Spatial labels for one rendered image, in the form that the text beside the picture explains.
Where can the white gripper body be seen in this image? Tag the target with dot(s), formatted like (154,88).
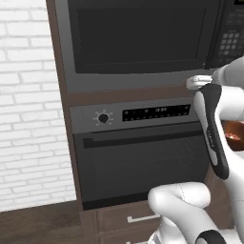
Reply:
(198,81)

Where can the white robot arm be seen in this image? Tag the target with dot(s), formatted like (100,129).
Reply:
(181,203)

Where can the brown bowl with waffle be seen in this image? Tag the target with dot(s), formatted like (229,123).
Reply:
(234,135)

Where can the dark grey microwave oven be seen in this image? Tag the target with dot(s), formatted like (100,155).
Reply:
(139,38)

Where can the microwave door with dark window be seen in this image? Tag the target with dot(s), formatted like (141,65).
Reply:
(136,41)

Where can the dark oven door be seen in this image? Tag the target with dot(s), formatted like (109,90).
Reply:
(139,171)

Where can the grey built-in oven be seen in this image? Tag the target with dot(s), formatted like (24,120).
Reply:
(136,152)

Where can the black oven knob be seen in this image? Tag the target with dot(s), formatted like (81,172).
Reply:
(103,118)

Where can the brown tall cabinet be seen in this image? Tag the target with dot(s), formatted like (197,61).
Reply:
(63,82)

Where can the brown drawer front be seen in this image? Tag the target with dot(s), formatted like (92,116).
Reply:
(124,239)
(120,219)

